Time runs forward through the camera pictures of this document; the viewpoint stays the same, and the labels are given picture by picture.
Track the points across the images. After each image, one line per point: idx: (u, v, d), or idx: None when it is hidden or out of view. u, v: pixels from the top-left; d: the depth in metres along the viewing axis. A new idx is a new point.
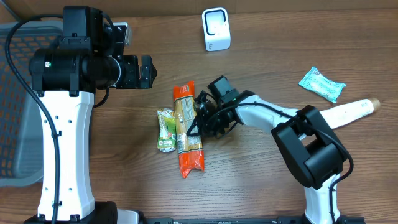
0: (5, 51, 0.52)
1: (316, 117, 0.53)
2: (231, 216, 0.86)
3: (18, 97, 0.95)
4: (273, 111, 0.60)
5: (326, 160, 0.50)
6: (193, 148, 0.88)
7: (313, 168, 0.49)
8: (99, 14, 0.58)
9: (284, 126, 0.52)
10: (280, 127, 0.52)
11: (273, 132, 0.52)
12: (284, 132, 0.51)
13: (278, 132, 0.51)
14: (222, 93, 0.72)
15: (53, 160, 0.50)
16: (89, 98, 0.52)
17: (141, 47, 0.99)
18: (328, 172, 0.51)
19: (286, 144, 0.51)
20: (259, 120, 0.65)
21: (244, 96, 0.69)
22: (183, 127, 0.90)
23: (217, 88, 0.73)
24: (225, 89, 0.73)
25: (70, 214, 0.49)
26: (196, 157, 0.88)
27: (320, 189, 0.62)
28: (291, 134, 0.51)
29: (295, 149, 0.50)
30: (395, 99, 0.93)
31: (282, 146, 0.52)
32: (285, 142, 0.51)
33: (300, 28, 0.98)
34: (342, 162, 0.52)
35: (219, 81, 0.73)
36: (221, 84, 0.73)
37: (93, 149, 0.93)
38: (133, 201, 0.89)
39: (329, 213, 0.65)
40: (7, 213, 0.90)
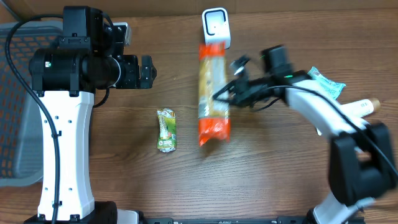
0: (5, 51, 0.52)
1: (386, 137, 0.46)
2: (231, 216, 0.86)
3: (18, 97, 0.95)
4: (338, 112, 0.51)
5: (372, 185, 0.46)
6: (218, 115, 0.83)
7: (356, 188, 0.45)
8: (99, 14, 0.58)
9: (346, 135, 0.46)
10: (342, 135, 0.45)
11: (333, 140, 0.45)
12: (344, 145, 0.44)
13: (337, 140, 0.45)
14: (275, 65, 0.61)
15: (53, 160, 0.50)
16: (89, 98, 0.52)
17: (141, 47, 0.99)
18: (370, 195, 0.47)
19: (343, 158, 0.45)
20: (312, 111, 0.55)
21: (298, 78, 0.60)
22: (208, 88, 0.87)
23: (275, 55, 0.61)
24: (280, 61, 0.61)
25: (70, 214, 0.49)
26: (220, 123, 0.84)
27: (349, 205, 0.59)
28: (351, 149, 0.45)
29: (349, 167, 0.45)
30: (395, 99, 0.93)
31: (336, 157, 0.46)
32: (341, 155, 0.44)
33: (299, 28, 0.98)
34: (387, 190, 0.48)
35: (278, 48, 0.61)
36: (279, 52, 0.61)
37: (93, 149, 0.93)
38: (133, 201, 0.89)
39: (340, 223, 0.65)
40: (7, 213, 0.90)
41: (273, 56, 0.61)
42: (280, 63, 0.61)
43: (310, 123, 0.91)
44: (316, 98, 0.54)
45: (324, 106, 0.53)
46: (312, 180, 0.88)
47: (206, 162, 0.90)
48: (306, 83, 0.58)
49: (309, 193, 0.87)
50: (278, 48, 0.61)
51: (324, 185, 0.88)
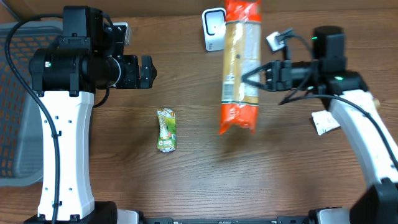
0: (5, 51, 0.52)
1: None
2: (231, 216, 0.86)
3: (18, 97, 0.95)
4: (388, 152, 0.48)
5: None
6: (247, 101, 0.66)
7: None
8: (99, 14, 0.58)
9: (392, 186, 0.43)
10: (387, 185, 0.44)
11: (377, 188, 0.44)
12: (388, 198, 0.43)
13: (381, 191, 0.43)
14: (329, 55, 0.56)
15: (53, 160, 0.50)
16: (89, 98, 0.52)
17: (141, 47, 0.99)
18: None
19: (380, 211, 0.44)
20: (356, 136, 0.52)
21: (350, 78, 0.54)
22: (236, 62, 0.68)
23: (331, 42, 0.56)
24: (336, 52, 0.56)
25: (70, 214, 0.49)
26: (249, 112, 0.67)
27: None
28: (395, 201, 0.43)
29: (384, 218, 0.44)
30: (395, 99, 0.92)
31: (374, 206, 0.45)
32: (381, 207, 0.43)
33: (299, 28, 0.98)
34: None
35: (336, 35, 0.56)
36: (336, 41, 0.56)
37: (93, 149, 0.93)
38: (133, 201, 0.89)
39: None
40: (7, 213, 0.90)
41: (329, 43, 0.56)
42: (333, 55, 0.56)
43: (310, 123, 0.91)
44: (366, 122, 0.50)
45: (373, 137, 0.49)
46: (311, 180, 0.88)
47: (206, 161, 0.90)
48: (357, 93, 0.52)
49: (309, 192, 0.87)
50: (336, 35, 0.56)
51: (324, 185, 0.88)
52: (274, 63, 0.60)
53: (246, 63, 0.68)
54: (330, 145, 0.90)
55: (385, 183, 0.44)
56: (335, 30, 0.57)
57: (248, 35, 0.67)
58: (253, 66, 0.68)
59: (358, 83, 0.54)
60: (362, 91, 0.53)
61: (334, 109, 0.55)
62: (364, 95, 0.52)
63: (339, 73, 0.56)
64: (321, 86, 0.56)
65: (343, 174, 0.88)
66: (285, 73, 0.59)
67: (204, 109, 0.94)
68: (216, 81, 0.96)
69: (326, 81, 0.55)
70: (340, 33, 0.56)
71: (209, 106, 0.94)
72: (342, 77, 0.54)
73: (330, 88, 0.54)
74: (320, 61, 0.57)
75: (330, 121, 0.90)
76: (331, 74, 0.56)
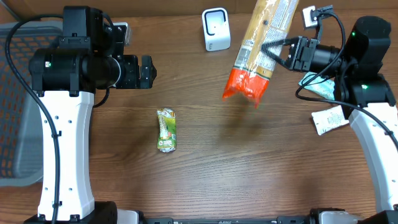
0: (5, 51, 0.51)
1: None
2: (231, 216, 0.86)
3: (18, 97, 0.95)
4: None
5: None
6: (259, 73, 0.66)
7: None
8: (99, 14, 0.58)
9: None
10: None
11: (388, 216, 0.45)
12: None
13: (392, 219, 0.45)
14: (364, 60, 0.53)
15: (53, 160, 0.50)
16: (89, 98, 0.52)
17: (141, 47, 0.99)
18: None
19: None
20: (372, 152, 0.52)
21: (376, 88, 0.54)
22: (261, 28, 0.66)
23: (372, 48, 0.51)
24: (371, 58, 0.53)
25: (70, 214, 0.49)
26: (258, 86, 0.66)
27: None
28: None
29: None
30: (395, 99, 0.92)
31: None
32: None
33: (299, 28, 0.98)
34: None
35: (380, 41, 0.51)
36: (377, 48, 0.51)
37: (93, 149, 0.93)
38: (133, 201, 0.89)
39: None
40: (7, 213, 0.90)
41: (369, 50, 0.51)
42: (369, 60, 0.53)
43: (310, 123, 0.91)
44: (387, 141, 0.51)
45: (390, 157, 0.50)
46: (311, 180, 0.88)
47: (206, 162, 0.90)
48: (380, 106, 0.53)
49: (309, 193, 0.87)
50: (379, 42, 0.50)
51: (324, 185, 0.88)
52: (300, 42, 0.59)
53: (271, 31, 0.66)
54: (330, 145, 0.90)
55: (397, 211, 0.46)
56: (382, 32, 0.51)
57: (282, 2, 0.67)
58: (278, 36, 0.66)
59: (384, 95, 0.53)
60: (388, 105, 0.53)
61: (352, 119, 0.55)
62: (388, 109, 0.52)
63: (365, 81, 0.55)
64: (344, 91, 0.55)
65: (343, 174, 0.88)
66: (306, 53, 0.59)
67: (204, 109, 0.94)
68: (216, 81, 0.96)
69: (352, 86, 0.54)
70: (385, 39, 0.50)
71: (209, 106, 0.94)
72: (369, 88, 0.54)
73: (353, 97, 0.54)
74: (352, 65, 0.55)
75: (330, 121, 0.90)
76: (357, 81, 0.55)
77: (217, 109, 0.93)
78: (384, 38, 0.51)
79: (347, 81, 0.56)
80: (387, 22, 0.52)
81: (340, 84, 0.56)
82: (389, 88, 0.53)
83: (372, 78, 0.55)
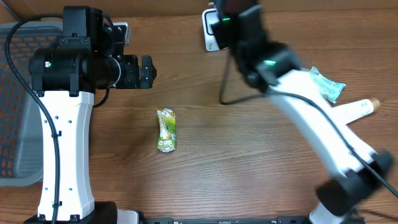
0: (5, 51, 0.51)
1: (389, 166, 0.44)
2: (231, 216, 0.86)
3: (18, 97, 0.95)
4: (341, 140, 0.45)
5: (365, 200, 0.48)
6: None
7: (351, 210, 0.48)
8: (99, 14, 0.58)
9: (356, 177, 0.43)
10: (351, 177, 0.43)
11: (344, 183, 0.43)
12: (353, 188, 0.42)
13: (348, 186, 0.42)
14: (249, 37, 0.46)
15: (53, 160, 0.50)
16: (89, 98, 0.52)
17: (141, 47, 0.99)
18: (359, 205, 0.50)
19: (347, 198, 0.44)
20: (306, 127, 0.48)
21: (277, 55, 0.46)
22: None
23: (245, 22, 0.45)
24: (252, 29, 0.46)
25: (70, 214, 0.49)
26: None
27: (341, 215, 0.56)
28: (361, 191, 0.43)
29: (354, 203, 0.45)
30: (395, 99, 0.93)
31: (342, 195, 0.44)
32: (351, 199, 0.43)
33: (299, 28, 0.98)
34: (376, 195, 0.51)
35: (250, 10, 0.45)
36: (253, 18, 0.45)
37: (92, 149, 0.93)
38: (133, 201, 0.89)
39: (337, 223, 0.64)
40: (7, 213, 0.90)
41: (247, 24, 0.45)
42: (253, 35, 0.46)
43: None
44: (311, 109, 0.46)
45: (320, 125, 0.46)
46: (312, 180, 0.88)
47: (206, 162, 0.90)
48: (292, 76, 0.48)
49: (309, 193, 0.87)
50: (251, 12, 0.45)
51: None
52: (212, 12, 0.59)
53: None
54: None
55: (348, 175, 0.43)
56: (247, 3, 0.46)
57: None
58: None
59: (291, 58, 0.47)
60: (298, 72, 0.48)
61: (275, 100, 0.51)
62: (302, 76, 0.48)
63: (267, 53, 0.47)
64: (250, 74, 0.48)
65: None
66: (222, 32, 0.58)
67: (204, 109, 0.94)
68: (216, 81, 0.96)
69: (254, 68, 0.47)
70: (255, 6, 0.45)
71: (208, 106, 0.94)
72: (275, 61, 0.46)
73: (261, 78, 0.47)
74: (242, 47, 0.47)
75: None
76: (258, 57, 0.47)
77: (217, 109, 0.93)
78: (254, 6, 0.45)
79: (248, 63, 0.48)
80: None
81: (242, 70, 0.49)
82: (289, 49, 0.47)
83: (270, 46, 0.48)
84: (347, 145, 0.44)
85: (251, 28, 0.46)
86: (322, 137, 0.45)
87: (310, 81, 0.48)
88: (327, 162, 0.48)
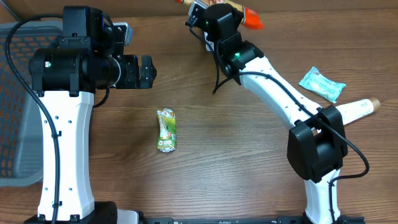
0: (5, 51, 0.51)
1: (335, 117, 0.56)
2: (231, 216, 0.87)
3: (18, 96, 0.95)
4: (289, 98, 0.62)
5: (327, 158, 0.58)
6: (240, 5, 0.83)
7: (314, 167, 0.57)
8: (99, 14, 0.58)
9: (303, 126, 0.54)
10: (299, 126, 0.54)
11: (292, 130, 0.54)
12: (304, 135, 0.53)
13: (296, 132, 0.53)
14: (225, 37, 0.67)
15: (53, 160, 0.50)
16: (89, 98, 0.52)
17: (141, 47, 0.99)
18: (326, 167, 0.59)
19: (303, 145, 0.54)
20: (265, 96, 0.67)
21: (246, 51, 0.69)
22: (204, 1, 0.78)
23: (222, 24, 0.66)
24: (227, 31, 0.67)
25: (70, 214, 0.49)
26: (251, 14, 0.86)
27: (319, 184, 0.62)
28: (309, 137, 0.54)
29: (308, 151, 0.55)
30: (395, 99, 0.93)
31: (298, 145, 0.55)
32: (301, 145, 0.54)
33: (300, 28, 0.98)
34: (341, 158, 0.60)
35: (225, 17, 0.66)
36: (226, 23, 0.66)
37: (92, 149, 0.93)
38: (133, 201, 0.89)
39: (329, 211, 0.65)
40: (7, 213, 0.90)
41: (222, 26, 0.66)
42: (227, 35, 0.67)
43: None
44: (267, 81, 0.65)
45: (276, 92, 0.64)
46: None
47: (206, 162, 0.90)
48: (254, 61, 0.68)
49: None
50: (225, 17, 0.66)
51: None
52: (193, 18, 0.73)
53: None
54: None
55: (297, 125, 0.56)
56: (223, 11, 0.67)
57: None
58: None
59: (254, 51, 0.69)
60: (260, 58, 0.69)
61: (245, 81, 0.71)
62: (262, 61, 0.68)
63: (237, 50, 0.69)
64: (227, 66, 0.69)
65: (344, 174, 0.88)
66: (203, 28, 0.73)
67: (204, 109, 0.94)
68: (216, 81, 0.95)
69: (229, 59, 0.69)
70: (227, 14, 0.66)
71: (209, 106, 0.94)
72: (239, 53, 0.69)
73: (234, 66, 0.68)
74: (219, 45, 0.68)
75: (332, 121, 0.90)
76: (232, 52, 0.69)
77: (217, 109, 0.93)
78: (227, 14, 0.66)
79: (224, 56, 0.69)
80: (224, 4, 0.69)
81: (219, 61, 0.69)
82: (255, 46, 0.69)
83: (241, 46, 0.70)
84: (296, 103, 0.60)
85: (224, 31, 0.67)
86: (277, 99, 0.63)
87: (267, 63, 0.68)
88: (283, 121, 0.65)
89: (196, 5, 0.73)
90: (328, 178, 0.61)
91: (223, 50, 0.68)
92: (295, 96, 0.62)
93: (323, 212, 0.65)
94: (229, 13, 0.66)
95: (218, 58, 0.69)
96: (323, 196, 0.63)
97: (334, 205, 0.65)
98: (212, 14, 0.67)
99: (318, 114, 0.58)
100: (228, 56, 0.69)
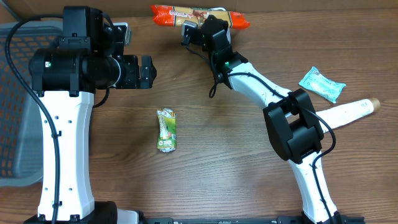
0: (5, 51, 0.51)
1: (304, 99, 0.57)
2: (231, 216, 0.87)
3: (18, 96, 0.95)
4: (265, 87, 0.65)
5: (303, 139, 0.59)
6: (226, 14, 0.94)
7: (291, 145, 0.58)
8: (99, 14, 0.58)
9: (275, 106, 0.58)
10: (271, 107, 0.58)
11: (265, 110, 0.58)
12: (275, 114, 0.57)
13: (268, 111, 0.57)
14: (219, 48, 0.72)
15: (53, 160, 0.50)
16: (89, 98, 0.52)
17: (141, 47, 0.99)
18: (305, 148, 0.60)
19: (274, 122, 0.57)
20: (247, 91, 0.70)
21: (234, 60, 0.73)
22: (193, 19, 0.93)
23: (217, 40, 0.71)
24: (221, 44, 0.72)
25: (70, 214, 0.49)
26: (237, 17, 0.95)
27: (302, 168, 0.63)
28: (280, 115, 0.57)
29: (280, 129, 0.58)
30: (395, 99, 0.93)
31: (271, 124, 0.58)
32: (273, 122, 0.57)
33: (299, 28, 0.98)
34: (319, 140, 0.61)
35: (219, 33, 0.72)
36: (220, 38, 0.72)
37: (92, 149, 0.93)
38: (132, 201, 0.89)
39: (321, 201, 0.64)
40: (7, 213, 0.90)
41: (217, 42, 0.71)
42: (221, 47, 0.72)
43: None
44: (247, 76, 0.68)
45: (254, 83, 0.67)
46: None
47: (206, 162, 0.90)
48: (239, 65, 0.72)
49: None
50: (219, 33, 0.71)
51: None
52: (186, 38, 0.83)
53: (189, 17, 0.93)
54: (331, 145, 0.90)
55: (270, 106, 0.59)
56: (218, 28, 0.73)
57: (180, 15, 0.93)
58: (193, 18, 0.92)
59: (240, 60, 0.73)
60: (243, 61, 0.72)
61: (234, 84, 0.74)
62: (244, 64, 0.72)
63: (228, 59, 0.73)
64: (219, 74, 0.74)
65: (344, 174, 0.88)
66: (197, 40, 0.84)
67: (203, 109, 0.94)
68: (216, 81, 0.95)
69: (221, 67, 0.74)
70: (221, 30, 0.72)
71: (208, 106, 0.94)
72: (228, 61, 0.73)
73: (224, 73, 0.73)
74: (214, 55, 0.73)
75: None
76: (222, 61, 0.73)
77: (217, 109, 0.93)
78: (220, 30, 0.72)
79: (217, 66, 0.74)
80: (219, 20, 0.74)
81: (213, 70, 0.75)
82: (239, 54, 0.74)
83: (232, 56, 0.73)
84: (270, 89, 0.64)
85: (219, 45, 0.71)
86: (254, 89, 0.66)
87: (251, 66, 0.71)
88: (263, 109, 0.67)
89: (186, 26, 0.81)
90: (309, 160, 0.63)
91: (217, 60, 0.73)
92: (270, 85, 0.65)
93: (313, 203, 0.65)
94: (222, 29, 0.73)
95: (211, 66, 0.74)
96: (310, 183, 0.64)
97: (324, 194, 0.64)
98: (208, 30, 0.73)
99: (290, 96, 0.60)
100: (221, 65, 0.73)
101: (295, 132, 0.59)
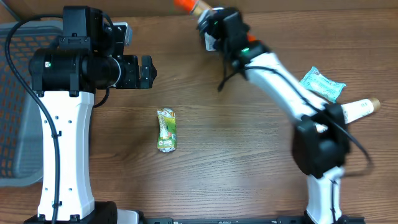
0: (5, 51, 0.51)
1: (339, 114, 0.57)
2: (231, 216, 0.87)
3: (18, 96, 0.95)
4: (295, 93, 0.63)
5: (331, 154, 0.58)
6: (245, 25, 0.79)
7: (318, 160, 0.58)
8: (99, 14, 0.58)
9: (308, 119, 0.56)
10: (303, 119, 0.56)
11: (299, 123, 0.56)
12: (308, 129, 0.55)
13: (301, 125, 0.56)
14: (232, 35, 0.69)
15: (53, 160, 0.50)
16: (89, 98, 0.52)
17: (141, 47, 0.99)
18: (330, 163, 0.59)
19: (306, 137, 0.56)
20: (270, 90, 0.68)
21: (254, 48, 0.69)
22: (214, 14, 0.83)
23: (229, 24, 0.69)
24: (234, 30, 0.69)
25: (70, 214, 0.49)
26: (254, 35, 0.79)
27: (323, 182, 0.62)
28: (313, 130, 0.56)
29: (312, 144, 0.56)
30: (395, 99, 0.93)
31: (301, 137, 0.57)
32: (304, 137, 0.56)
33: (300, 28, 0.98)
34: (345, 155, 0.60)
35: (232, 17, 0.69)
36: (232, 22, 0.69)
37: (92, 149, 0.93)
38: (132, 201, 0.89)
39: (330, 210, 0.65)
40: (7, 213, 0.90)
41: (228, 25, 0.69)
42: (235, 33, 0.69)
43: None
44: (273, 76, 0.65)
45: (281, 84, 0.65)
46: None
47: (206, 162, 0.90)
48: (262, 56, 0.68)
49: None
50: (231, 17, 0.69)
51: None
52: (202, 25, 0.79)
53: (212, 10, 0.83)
54: None
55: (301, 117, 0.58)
56: (231, 13, 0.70)
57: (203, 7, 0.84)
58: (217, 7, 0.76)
59: (261, 48, 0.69)
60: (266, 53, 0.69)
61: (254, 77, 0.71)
62: (268, 57, 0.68)
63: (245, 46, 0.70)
64: (234, 61, 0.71)
65: None
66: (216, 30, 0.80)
67: (204, 109, 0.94)
68: (216, 81, 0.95)
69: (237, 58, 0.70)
70: (233, 14, 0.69)
71: (208, 106, 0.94)
72: (248, 48, 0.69)
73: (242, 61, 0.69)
74: (227, 42, 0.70)
75: None
76: (239, 49, 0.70)
77: (217, 109, 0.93)
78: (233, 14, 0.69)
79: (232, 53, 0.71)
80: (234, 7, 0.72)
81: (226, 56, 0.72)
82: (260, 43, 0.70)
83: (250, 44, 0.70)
84: (301, 97, 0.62)
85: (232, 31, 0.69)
86: (282, 93, 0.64)
87: (274, 59, 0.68)
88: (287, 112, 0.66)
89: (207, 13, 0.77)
90: (331, 176, 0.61)
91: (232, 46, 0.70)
92: (301, 91, 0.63)
93: (323, 210, 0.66)
94: (235, 13, 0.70)
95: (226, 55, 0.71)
96: (324, 195, 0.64)
97: (336, 205, 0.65)
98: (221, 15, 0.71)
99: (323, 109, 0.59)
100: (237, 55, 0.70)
101: (324, 147, 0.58)
